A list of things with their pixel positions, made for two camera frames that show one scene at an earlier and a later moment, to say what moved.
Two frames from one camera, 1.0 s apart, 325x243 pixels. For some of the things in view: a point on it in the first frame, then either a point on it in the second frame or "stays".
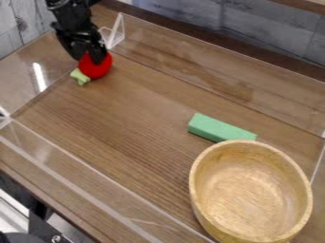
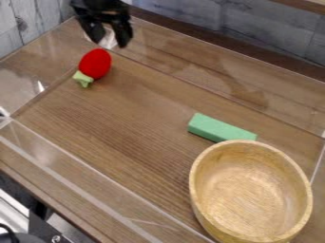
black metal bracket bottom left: (45, 231) stays
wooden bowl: (251, 193) stays
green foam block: (217, 130) stays
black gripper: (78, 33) -> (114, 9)
